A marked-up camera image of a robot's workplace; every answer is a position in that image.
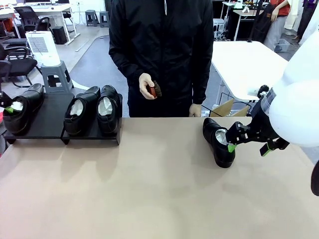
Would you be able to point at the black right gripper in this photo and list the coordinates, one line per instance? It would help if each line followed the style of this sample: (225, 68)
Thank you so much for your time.
(261, 127)

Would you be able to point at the black leather dress shoe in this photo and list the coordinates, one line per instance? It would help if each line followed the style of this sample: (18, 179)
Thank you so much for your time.
(27, 104)
(221, 154)
(82, 122)
(109, 122)

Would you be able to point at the red wooden shoe brush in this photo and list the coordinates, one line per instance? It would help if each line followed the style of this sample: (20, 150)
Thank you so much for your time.
(155, 89)

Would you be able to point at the person's left forearm black sleeve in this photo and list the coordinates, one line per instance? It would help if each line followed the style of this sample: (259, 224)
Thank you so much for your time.
(202, 82)

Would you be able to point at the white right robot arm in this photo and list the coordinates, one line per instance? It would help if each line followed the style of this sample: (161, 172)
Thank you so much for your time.
(296, 87)

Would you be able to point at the person's right forearm black sleeve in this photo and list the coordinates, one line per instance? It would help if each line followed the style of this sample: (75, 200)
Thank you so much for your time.
(124, 64)

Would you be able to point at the person's left hand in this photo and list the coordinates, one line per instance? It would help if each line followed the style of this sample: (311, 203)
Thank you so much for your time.
(195, 110)

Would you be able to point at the person's right hand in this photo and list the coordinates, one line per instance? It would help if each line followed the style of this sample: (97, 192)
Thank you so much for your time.
(144, 83)

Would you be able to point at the brown cardboard box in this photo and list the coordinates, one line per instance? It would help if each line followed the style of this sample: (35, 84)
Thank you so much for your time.
(224, 110)

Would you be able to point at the black office chair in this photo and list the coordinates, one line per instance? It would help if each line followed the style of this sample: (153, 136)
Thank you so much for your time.
(30, 17)
(17, 64)

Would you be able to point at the grey plastic stool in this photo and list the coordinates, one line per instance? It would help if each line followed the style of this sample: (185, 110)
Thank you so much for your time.
(57, 77)

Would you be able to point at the white air purifier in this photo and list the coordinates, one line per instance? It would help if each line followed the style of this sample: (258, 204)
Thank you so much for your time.
(40, 44)

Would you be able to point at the white folding table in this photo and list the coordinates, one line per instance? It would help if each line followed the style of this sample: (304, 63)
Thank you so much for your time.
(249, 67)

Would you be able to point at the black computer tower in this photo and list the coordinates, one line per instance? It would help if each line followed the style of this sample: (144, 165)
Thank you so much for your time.
(59, 35)

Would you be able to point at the grey plastic bin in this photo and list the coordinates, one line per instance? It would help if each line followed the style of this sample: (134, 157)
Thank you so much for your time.
(282, 46)

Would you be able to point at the white office desk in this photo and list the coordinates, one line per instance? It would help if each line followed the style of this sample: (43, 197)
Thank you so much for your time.
(49, 8)

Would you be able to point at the white computer case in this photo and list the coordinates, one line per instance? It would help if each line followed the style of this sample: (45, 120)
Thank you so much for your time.
(219, 27)

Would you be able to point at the person in red shirt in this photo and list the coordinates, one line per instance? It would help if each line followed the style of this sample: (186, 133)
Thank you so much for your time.
(277, 25)

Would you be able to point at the small grey stool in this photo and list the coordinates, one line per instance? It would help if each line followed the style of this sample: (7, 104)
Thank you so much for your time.
(91, 17)
(104, 18)

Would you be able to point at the person's black jacket torso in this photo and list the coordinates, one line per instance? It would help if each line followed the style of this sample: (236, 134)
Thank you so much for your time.
(162, 49)

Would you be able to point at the wooden top back table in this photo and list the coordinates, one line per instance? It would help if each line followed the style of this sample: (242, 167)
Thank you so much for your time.
(246, 12)

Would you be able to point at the person in cream top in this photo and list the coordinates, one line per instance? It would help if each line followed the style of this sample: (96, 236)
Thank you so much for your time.
(291, 15)

